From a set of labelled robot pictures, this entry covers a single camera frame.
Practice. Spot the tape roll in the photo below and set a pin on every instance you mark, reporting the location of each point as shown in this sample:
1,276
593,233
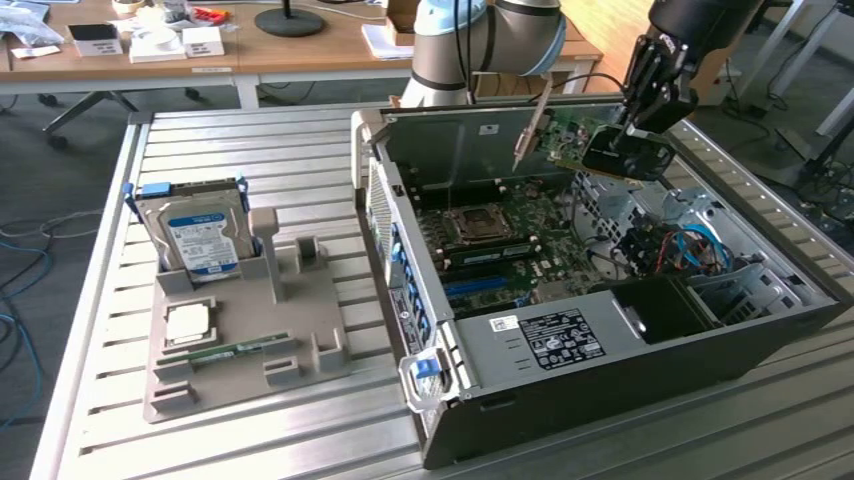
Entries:
126,6

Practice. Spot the small white box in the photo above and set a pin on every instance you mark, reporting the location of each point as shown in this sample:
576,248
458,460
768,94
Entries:
202,42

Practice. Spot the white box with round insert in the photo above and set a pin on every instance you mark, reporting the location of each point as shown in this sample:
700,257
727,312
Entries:
157,45

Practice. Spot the brown cardboard box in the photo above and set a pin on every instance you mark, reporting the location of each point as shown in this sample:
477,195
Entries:
401,17

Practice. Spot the grey power supply with label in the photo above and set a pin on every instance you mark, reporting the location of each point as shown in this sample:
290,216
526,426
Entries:
534,340

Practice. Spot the black lamp base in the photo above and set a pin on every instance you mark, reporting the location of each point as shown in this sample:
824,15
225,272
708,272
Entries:
290,22

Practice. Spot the clear plastic bag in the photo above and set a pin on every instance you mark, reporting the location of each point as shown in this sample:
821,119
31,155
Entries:
27,22

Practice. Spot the office chair base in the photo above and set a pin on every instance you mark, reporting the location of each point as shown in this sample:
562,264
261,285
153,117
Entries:
81,112

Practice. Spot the green gpu with black cooler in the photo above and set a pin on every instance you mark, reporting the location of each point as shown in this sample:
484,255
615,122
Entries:
615,155

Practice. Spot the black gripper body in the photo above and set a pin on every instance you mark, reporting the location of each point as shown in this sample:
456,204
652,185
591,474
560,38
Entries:
708,20

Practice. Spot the metal disk bay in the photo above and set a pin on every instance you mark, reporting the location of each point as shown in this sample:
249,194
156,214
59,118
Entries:
748,295

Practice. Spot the stack of papers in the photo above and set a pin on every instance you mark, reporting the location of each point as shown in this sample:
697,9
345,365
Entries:
388,42

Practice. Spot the installed green ram stick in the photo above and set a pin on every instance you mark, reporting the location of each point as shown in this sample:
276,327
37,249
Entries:
494,254

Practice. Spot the wooden desk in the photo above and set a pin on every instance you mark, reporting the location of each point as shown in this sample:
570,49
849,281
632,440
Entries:
301,55

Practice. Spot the white card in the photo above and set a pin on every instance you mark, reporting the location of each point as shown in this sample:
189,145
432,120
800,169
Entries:
34,52

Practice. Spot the silver cpu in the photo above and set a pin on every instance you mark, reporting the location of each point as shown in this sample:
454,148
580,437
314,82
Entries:
190,325

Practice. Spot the black open pc case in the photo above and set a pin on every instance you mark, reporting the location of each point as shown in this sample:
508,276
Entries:
601,395

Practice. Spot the white table frame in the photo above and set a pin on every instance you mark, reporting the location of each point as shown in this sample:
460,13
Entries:
801,45

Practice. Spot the open box black inside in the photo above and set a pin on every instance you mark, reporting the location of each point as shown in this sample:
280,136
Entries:
94,37

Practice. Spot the metal cpu socket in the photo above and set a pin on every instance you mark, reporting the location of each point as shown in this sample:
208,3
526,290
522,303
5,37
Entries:
481,224

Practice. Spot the grey parts rack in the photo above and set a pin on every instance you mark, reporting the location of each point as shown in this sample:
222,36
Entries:
268,350

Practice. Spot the blue expansion slot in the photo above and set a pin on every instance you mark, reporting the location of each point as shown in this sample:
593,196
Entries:
474,286

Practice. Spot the green motherboard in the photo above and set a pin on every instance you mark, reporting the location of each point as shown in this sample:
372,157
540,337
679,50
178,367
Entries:
534,225

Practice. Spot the hard disk in blue caddy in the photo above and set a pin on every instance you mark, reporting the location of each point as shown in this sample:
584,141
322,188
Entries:
201,240

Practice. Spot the loose green ram stick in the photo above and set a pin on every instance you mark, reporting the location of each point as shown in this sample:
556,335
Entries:
228,346

